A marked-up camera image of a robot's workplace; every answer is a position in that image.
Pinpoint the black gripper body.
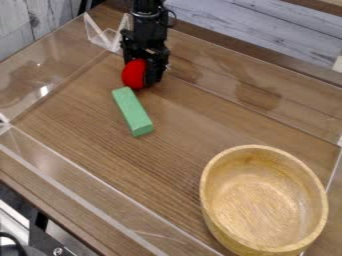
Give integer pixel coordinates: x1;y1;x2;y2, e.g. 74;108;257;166
120;11;169;60

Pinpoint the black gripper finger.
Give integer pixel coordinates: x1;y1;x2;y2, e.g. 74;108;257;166
144;56;168;87
122;51;134;64

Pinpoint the red plush strawberry toy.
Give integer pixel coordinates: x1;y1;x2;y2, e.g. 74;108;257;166
121;59;146;90

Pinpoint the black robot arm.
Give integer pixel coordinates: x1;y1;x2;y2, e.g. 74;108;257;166
120;0;169;90

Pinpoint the green rectangular block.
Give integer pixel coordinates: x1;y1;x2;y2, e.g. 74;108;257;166
112;87;153;137

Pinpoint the wooden bowl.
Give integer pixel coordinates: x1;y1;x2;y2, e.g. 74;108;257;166
198;145;328;256

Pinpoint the clear acrylic corner bracket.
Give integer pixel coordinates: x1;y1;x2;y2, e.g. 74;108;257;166
82;13;132;54

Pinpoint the clear acrylic tray wall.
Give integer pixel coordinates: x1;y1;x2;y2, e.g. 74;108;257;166
0;122;220;256

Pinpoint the black metal table frame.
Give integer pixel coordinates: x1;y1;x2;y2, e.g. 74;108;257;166
0;183;80;256

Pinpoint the black cable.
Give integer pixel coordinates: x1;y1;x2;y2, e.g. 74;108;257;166
0;232;21;256

